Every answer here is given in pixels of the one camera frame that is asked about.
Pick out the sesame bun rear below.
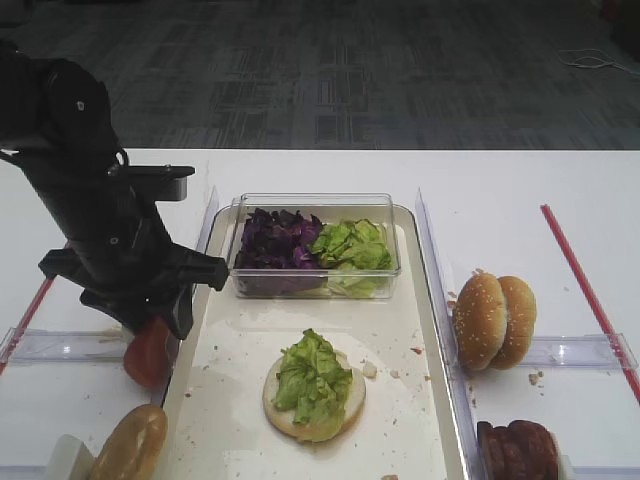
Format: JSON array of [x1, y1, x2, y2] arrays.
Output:
[[490, 276, 537, 370]]

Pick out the sesame bun front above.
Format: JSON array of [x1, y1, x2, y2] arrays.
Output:
[[453, 273, 507, 371]]

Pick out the bottom bun on tray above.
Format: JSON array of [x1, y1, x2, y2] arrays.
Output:
[[262, 350, 366, 443]]

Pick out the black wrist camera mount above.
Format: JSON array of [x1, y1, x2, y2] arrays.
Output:
[[107, 164, 195, 202]]

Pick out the left red strip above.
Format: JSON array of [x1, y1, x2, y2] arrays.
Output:
[[0, 278, 54, 374]]

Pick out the brown meat patties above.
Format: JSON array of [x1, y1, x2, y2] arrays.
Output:
[[476, 420, 560, 480]]

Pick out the upright red tomato slices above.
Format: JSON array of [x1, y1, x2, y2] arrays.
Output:
[[123, 316, 174, 390]]

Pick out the left sliced bread bun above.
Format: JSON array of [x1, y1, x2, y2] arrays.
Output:
[[89, 404, 168, 480]]

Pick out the clear lower left crossbar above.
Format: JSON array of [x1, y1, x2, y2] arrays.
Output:
[[0, 465, 46, 480]]

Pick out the clear crossbar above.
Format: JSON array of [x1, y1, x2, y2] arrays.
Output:
[[0, 465, 46, 480], [519, 334, 638, 372], [1, 328, 128, 364]]

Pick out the white floor cable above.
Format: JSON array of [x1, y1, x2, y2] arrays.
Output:
[[557, 47, 640, 79]]

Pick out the right red strip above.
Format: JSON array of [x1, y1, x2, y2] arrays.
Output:
[[540, 204, 639, 400]]

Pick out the white metal tray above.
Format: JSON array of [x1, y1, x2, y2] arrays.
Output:
[[157, 207, 465, 479]]

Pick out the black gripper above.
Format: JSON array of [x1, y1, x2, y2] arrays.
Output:
[[39, 219, 228, 339]]

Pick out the clear plastic salad container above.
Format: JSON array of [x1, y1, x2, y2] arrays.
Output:
[[226, 193, 401, 300]]

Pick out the white patty holder block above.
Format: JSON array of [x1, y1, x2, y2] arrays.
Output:
[[558, 454, 576, 480]]

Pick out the clear right long rail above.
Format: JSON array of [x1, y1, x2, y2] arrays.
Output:
[[415, 189, 487, 479]]

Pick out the clear right crossbar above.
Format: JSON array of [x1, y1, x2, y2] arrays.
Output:
[[519, 334, 638, 372]]

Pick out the green lettuce on bun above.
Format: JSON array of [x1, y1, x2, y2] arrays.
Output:
[[274, 328, 352, 427]]

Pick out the purple lettuce leaves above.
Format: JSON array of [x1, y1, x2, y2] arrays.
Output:
[[234, 208, 324, 297]]

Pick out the clear upper left crossbar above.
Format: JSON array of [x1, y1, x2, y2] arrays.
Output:
[[1, 328, 128, 364]]

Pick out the red strip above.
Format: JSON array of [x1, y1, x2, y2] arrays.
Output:
[[0, 278, 54, 374], [540, 204, 639, 400]]

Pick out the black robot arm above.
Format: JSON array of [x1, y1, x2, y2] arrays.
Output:
[[1, 42, 229, 340]]

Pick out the sesame bun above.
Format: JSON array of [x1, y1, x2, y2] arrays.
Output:
[[490, 276, 537, 370], [453, 273, 507, 371]]

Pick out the white bread holder block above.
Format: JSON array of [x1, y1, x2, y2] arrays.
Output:
[[44, 434, 95, 480]]

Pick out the green lettuce in container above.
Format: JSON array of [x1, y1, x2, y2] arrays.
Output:
[[310, 218, 394, 298]]

